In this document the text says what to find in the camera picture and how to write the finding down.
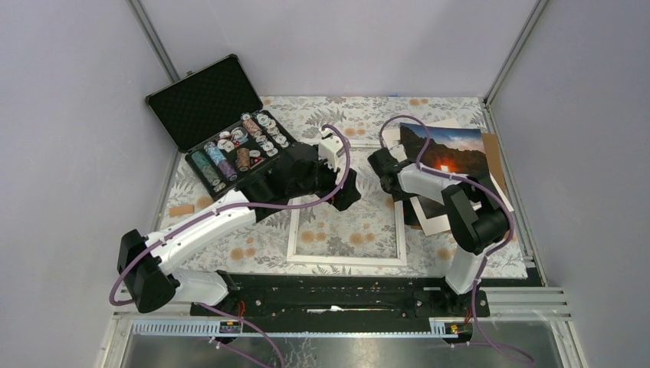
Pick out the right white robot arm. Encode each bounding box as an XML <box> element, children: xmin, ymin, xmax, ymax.
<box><xmin>368</xmin><ymin>148</ymin><xmax>514</xmax><ymax>316</ymax></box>

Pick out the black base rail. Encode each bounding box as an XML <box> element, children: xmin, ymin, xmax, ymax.
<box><xmin>215</xmin><ymin>273</ymin><xmax>491</xmax><ymax>334</ymax></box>

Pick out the black poker chip case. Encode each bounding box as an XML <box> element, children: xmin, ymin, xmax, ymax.
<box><xmin>146</xmin><ymin>54</ymin><xmax>296</xmax><ymax>205</ymax></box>

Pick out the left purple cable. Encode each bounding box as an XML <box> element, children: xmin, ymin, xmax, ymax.
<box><xmin>109</xmin><ymin>124</ymin><xmax>353</xmax><ymax>307</ymax></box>

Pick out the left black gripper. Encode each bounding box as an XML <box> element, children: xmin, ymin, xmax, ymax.
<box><xmin>288</xmin><ymin>151</ymin><xmax>361</xmax><ymax>211</ymax></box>

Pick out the floral tablecloth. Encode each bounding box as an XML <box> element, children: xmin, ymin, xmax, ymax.
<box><xmin>159</xmin><ymin>96</ymin><xmax>529</xmax><ymax>279</ymax></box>

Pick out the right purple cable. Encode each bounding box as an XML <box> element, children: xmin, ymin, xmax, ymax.
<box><xmin>378</xmin><ymin>114</ymin><xmax>534</xmax><ymax>366</ymax></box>

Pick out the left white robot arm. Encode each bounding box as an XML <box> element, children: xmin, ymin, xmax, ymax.
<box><xmin>109</xmin><ymin>136</ymin><xmax>360</xmax><ymax>315</ymax></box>

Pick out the purple cable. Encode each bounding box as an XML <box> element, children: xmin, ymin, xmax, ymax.
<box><xmin>378</xmin><ymin>114</ymin><xmax>534</xmax><ymax>366</ymax></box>
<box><xmin>109</xmin><ymin>124</ymin><xmax>353</xmax><ymax>307</ymax></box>

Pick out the brown cardboard backing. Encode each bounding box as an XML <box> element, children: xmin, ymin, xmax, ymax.
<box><xmin>481</xmin><ymin>133</ymin><xmax>509</xmax><ymax>199</ymax></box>

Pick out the white-bordered sunset photo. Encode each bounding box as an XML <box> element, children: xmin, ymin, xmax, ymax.
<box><xmin>382</xmin><ymin>118</ymin><xmax>515</xmax><ymax>238</ymax></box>

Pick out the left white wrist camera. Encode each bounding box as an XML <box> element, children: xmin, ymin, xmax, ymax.
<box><xmin>317</xmin><ymin>128</ymin><xmax>345</xmax><ymax>172</ymax></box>

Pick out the white picture frame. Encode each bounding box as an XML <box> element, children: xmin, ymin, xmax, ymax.
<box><xmin>287</xmin><ymin>140</ymin><xmax>407</xmax><ymax>268</ymax></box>

